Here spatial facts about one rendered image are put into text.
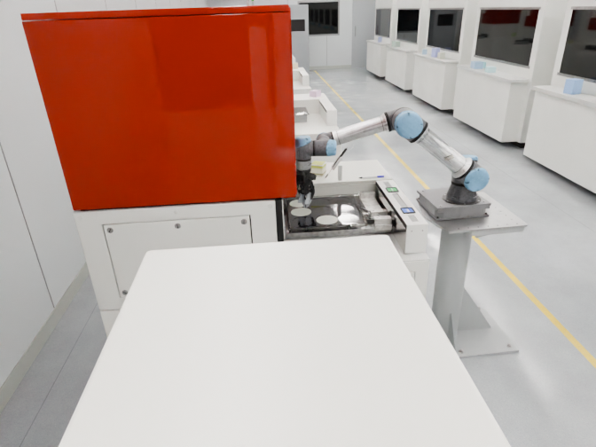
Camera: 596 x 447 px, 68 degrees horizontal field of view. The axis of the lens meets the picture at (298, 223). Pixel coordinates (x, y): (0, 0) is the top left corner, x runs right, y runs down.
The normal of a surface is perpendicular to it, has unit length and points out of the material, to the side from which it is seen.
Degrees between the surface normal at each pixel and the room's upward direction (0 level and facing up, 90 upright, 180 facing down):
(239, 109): 90
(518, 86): 90
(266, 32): 90
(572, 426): 0
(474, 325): 90
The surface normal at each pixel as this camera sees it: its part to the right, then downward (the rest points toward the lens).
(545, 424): -0.03, -0.90
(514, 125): 0.08, 0.43
